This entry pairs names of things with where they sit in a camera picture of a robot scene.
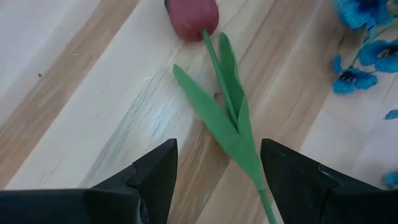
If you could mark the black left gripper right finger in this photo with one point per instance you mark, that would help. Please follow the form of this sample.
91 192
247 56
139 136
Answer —
298 193

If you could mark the dark red artificial tulip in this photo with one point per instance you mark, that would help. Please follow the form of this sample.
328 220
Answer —
192 18

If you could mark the blue artificial flower bunch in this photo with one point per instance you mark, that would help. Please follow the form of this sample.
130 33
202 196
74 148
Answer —
379 54

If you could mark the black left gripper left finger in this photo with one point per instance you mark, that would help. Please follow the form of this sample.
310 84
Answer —
149 186

